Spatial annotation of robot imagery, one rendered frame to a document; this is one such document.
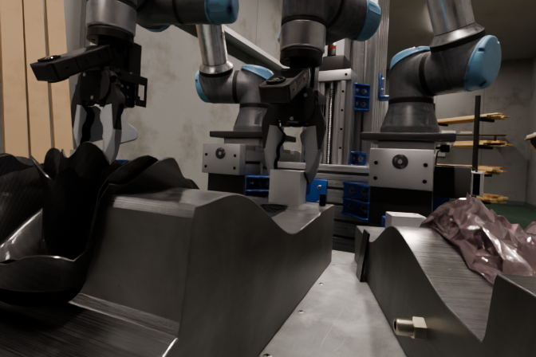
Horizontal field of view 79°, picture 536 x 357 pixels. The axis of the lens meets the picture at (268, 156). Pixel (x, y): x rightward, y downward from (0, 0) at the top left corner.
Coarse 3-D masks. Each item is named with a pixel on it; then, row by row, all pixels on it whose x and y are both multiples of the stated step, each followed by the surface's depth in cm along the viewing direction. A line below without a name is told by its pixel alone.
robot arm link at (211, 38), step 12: (204, 36) 102; (216, 36) 102; (204, 48) 104; (216, 48) 104; (204, 60) 107; (216, 60) 106; (204, 72) 108; (216, 72) 107; (228, 72) 109; (204, 84) 111; (216, 84) 110; (228, 84) 110; (204, 96) 113; (216, 96) 112; (228, 96) 112
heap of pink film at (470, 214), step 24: (432, 216) 34; (456, 216) 29; (480, 216) 28; (456, 240) 27; (480, 240) 26; (504, 240) 24; (528, 240) 26; (480, 264) 25; (504, 264) 23; (528, 264) 22
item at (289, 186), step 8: (272, 176) 51; (280, 176) 51; (288, 176) 50; (296, 176) 50; (304, 176) 51; (272, 184) 51; (280, 184) 50; (288, 184) 50; (296, 184) 50; (304, 184) 51; (272, 192) 51; (280, 192) 50; (288, 192) 50; (296, 192) 49; (304, 192) 52; (272, 200) 51; (280, 200) 50; (288, 200) 50; (296, 200) 49; (304, 200) 52
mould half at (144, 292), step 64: (192, 192) 21; (128, 256) 19; (192, 256) 17; (256, 256) 25; (320, 256) 44; (0, 320) 18; (64, 320) 18; (128, 320) 18; (192, 320) 18; (256, 320) 25
